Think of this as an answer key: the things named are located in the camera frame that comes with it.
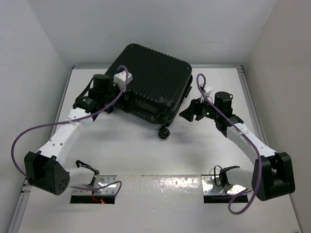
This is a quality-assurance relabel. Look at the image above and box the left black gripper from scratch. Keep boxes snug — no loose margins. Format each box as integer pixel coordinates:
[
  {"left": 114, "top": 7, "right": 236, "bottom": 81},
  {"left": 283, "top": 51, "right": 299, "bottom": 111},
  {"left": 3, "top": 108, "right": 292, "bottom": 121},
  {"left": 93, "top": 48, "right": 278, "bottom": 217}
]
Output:
[{"left": 101, "top": 77, "right": 136, "bottom": 113}]

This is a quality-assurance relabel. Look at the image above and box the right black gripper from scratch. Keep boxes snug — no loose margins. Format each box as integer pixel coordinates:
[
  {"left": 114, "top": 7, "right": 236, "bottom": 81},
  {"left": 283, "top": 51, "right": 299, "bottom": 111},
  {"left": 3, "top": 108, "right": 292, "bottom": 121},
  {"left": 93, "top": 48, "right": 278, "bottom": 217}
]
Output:
[{"left": 179, "top": 95, "right": 220, "bottom": 122}]

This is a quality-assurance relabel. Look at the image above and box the black hard-shell suitcase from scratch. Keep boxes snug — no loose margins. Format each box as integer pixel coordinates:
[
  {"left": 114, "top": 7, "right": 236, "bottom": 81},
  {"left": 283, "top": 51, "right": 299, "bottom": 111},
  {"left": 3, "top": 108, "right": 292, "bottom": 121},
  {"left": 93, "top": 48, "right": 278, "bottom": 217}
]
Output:
[{"left": 106, "top": 44, "right": 192, "bottom": 139}]

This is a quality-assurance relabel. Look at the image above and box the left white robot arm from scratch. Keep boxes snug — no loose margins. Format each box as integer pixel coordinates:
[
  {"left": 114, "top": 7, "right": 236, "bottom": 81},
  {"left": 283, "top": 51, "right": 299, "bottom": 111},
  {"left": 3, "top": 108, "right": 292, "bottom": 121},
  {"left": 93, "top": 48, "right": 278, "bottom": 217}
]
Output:
[{"left": 24, "top": 71, "right": 131, "bottom": 196}]

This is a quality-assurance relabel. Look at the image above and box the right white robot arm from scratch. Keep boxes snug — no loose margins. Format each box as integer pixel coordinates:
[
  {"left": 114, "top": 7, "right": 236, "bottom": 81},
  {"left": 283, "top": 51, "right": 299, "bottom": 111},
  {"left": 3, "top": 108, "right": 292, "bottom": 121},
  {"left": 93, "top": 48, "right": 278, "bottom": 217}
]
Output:
[{"left": 179, "top": 92, "right": 295, "bottom": 201}]

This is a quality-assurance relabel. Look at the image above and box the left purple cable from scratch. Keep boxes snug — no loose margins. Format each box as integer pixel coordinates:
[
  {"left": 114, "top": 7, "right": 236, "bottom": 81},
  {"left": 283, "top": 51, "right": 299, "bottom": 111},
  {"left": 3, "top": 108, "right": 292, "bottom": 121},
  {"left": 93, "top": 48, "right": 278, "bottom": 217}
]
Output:
[{"left": 11, "top": 65, "right": 129, "bottom": 195}]

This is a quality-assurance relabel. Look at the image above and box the purple cable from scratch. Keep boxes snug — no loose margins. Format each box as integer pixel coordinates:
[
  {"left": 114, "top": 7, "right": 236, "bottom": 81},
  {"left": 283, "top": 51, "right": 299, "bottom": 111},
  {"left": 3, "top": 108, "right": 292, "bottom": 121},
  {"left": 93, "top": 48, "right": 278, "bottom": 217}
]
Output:
[
  {"left": 11, "top": 65, "right": 129, "bottom": 195},
  {"left": 196, "top": 73, "right": 263, "bottom": 215}
]

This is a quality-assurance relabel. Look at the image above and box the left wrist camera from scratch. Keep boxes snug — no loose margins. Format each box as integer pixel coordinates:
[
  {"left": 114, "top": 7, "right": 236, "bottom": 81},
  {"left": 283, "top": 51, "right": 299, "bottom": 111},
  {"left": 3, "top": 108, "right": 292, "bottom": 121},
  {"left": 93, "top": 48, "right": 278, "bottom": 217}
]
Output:
[{"left": 113, "top": 71, "right": 126, "bottom": 89}]

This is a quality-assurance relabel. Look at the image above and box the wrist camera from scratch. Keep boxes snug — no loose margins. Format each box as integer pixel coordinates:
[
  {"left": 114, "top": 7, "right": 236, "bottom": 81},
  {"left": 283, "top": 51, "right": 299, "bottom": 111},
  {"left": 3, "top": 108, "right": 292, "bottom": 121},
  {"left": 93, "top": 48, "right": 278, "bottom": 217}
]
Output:
[
  {"left": 113, "top": 71, "right": 126, "bottom": 89},
  {"left": 200, "top": 84, "right": 212, "bottom": 97}
]

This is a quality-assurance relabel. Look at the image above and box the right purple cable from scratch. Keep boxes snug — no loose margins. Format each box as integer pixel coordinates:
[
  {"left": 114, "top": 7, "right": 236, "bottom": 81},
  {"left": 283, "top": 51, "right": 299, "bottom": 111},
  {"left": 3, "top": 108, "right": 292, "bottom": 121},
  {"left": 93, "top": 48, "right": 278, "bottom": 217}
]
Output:
[{"left": 196, "top": 73, "right": 263, "bottom": 215}]

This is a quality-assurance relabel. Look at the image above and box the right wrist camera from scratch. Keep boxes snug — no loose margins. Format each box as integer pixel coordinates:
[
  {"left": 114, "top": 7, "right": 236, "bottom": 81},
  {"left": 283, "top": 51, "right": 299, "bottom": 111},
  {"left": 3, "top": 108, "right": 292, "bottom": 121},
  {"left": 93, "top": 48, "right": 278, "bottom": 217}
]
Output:
[{"left": 200, "top": 84, "right": 212, "bottom": 97}]

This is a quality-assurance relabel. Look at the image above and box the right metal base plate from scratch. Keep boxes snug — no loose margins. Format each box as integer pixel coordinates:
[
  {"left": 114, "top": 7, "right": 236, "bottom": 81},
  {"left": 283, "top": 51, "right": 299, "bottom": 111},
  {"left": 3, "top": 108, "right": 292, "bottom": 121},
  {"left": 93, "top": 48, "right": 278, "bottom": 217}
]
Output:
[{"left": 201, "top": 175, "right": 245, "bottom": 196}]

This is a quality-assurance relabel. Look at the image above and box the metal base plate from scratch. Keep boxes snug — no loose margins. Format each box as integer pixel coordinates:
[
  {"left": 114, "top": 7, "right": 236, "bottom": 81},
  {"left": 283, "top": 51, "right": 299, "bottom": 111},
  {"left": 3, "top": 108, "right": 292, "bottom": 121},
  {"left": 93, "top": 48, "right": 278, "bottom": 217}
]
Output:
[
  {"left": 201, "top": 175, "right": 245, "bottom": 196},
  {"left": 72, "top": 175, "right": 119, "bottom": 196}
]

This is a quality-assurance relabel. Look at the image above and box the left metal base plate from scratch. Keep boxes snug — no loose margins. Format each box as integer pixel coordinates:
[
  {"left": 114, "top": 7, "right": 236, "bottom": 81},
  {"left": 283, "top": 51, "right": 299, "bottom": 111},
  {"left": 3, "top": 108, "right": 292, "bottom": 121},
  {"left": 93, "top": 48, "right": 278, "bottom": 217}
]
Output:
[{"left": 72, "top": 175, "right": 119, "bottom": 196}]

